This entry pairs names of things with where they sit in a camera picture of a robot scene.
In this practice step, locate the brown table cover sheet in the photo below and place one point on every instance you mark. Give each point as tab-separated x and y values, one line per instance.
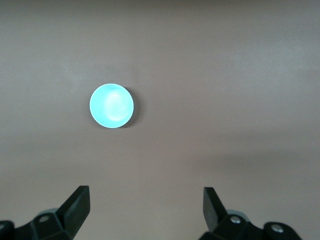
200	75

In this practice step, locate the light blue bowl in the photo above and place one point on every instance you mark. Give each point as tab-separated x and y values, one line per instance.
111	106

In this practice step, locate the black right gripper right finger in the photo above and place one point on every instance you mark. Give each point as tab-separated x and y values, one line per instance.
232	227

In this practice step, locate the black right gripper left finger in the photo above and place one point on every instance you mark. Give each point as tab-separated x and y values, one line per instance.
50	227

